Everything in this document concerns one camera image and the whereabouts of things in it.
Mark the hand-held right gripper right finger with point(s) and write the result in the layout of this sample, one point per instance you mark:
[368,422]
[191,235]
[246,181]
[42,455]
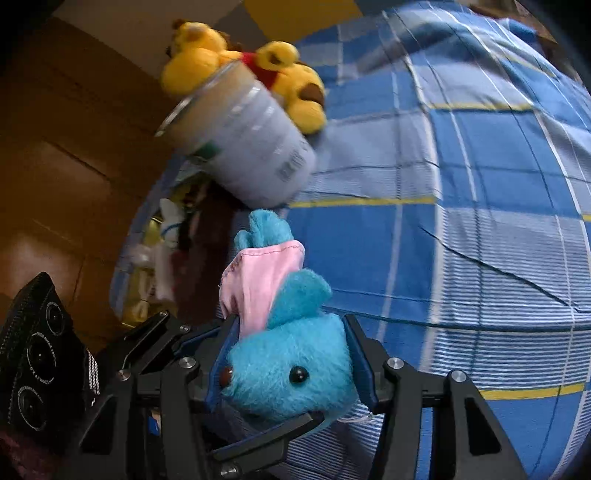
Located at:
[360,364]

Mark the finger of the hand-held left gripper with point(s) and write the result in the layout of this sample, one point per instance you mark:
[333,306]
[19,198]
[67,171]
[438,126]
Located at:
[258,445]
[157,339]

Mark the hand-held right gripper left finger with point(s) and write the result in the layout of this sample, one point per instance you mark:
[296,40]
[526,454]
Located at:
[213,387]

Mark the teal plush toy pink dress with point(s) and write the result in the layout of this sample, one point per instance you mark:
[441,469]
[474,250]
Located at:
[286,360]

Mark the white sock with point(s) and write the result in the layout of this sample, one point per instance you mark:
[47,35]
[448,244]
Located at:
[170,221]

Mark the brown wooden wardrobe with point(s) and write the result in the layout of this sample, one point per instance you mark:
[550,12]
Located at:
[69,161]

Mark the large white tin can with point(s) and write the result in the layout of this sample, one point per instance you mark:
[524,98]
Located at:
[249,143]

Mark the yellow bear plush toy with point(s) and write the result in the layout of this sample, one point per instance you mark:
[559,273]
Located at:
[189,69]

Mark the yellow bear plush red shirt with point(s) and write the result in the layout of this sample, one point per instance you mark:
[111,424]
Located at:
[251,60]

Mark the yellow and blue headboard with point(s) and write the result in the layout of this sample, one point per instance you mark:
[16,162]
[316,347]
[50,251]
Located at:
[300,14]

